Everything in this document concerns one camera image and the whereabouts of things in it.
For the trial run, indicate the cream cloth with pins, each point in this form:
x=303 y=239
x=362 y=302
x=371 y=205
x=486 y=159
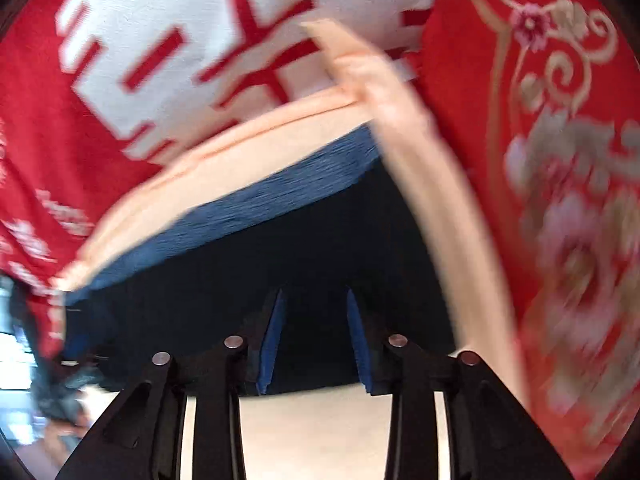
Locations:
x=440 y=220

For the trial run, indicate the red printed blanket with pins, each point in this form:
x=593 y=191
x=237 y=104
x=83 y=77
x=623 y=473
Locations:
x=55 y=125

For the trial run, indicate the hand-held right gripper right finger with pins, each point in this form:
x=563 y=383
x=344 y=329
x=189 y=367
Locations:
x=359 y=345

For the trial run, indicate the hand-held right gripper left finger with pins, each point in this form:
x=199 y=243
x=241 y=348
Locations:
x=270 y=345

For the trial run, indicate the black pants with blue waistband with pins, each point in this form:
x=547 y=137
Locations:
x=240 y=250

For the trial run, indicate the red embroidered pillow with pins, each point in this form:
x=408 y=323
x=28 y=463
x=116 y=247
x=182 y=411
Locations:
x=560 y=170

